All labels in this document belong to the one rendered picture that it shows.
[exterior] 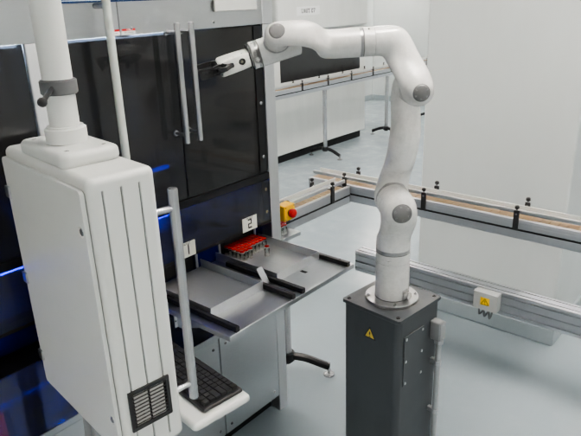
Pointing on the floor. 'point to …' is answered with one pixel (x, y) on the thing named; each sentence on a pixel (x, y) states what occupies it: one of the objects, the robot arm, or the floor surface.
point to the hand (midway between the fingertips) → (201, 72)
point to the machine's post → (274, 200)
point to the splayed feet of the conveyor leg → (310, 362)
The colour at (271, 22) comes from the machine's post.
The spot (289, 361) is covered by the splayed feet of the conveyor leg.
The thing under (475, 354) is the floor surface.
